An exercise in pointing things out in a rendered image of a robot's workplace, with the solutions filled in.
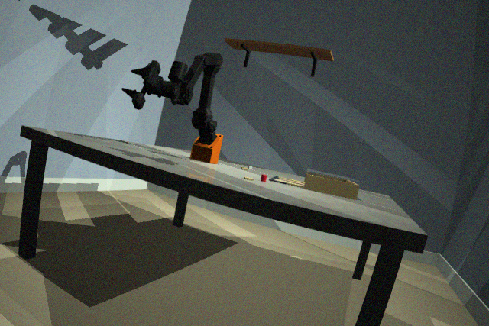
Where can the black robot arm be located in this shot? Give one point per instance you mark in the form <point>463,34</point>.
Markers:
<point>180,89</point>

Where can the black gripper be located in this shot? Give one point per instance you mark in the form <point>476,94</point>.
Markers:
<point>138,97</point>

